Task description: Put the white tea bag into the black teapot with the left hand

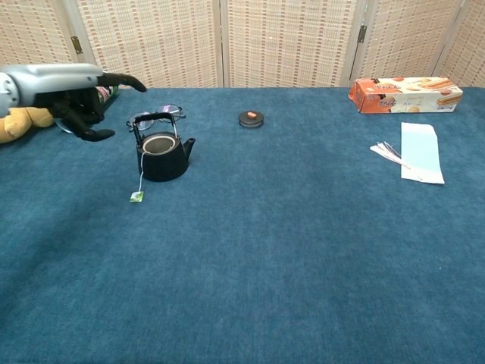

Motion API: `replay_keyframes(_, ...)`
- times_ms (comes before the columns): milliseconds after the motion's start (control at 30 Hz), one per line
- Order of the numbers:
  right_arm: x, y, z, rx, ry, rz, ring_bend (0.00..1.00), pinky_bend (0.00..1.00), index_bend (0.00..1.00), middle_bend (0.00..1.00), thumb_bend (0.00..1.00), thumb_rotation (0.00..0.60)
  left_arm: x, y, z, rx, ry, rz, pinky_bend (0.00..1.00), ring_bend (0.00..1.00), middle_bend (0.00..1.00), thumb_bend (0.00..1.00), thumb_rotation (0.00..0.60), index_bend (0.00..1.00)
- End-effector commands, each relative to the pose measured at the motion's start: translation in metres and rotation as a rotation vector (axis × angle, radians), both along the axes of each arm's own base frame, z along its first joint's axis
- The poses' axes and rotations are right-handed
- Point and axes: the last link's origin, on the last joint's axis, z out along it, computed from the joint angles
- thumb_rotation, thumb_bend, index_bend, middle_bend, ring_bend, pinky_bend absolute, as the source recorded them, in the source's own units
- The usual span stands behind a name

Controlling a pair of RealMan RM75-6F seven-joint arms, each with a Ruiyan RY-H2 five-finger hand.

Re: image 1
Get blue tablecloth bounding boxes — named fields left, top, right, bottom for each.
left=0, top=86, right=485, bottom=364

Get thin-framed eyeglasses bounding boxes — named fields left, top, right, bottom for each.
left=126, top=103, right=189, bottom=132

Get green Pringles can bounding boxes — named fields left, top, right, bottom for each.
left=56, top=84, right=120, bottom=134

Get left silver-black robot hand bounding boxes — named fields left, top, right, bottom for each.
left=0, top=63, right=148, bottom=143

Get pyramid tea bag with tag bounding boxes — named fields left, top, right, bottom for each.
left=130, top=149, right=147, bottom=204

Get yellow plush toy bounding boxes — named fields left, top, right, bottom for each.
left=0, top=106, right=55, bottom=144

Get white and light-blue envelope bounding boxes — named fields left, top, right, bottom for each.
left=400, top=121, right=446, bottom=185

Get black teapot lid brown knob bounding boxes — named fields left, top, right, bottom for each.
left=238, top=111, right=265, bottom=130

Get black cast iron teapot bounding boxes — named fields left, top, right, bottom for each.
left=134, top=112, right=197, bottom=183

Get woven folding screen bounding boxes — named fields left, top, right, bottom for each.
left=0, top=0, right=485, bottom=90

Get orange biscuit box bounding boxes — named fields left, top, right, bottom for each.
left=349, top=77, right=465, bottom=115

